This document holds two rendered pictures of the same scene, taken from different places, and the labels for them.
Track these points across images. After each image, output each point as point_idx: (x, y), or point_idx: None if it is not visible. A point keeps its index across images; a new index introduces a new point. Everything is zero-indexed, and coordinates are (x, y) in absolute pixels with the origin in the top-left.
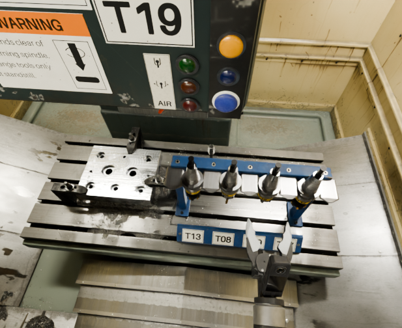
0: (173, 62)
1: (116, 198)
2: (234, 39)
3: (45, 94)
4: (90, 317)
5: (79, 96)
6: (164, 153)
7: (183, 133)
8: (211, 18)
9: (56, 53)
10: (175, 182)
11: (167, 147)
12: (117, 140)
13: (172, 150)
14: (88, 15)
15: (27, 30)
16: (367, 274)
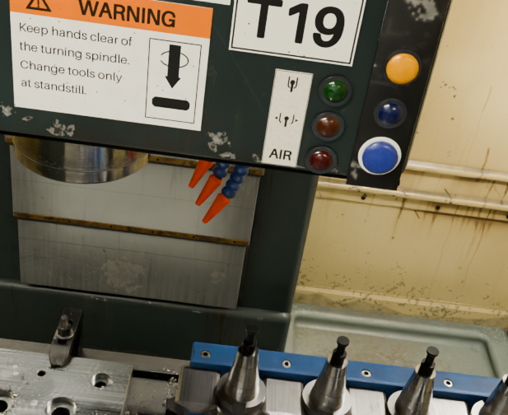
0: (315, 86)
1: None
2: (408, 58)
3: (82, 124)
4: None
5: (139, 132)
6: (132, 380)
7: (168, 350)
8: (382, 30)
9: (144, 57)
10: (202, 397)
11: (139, 366)
12: (13, 345)
13: (151, 374)
14: (220, 11)
15: (119, 22)
16: None
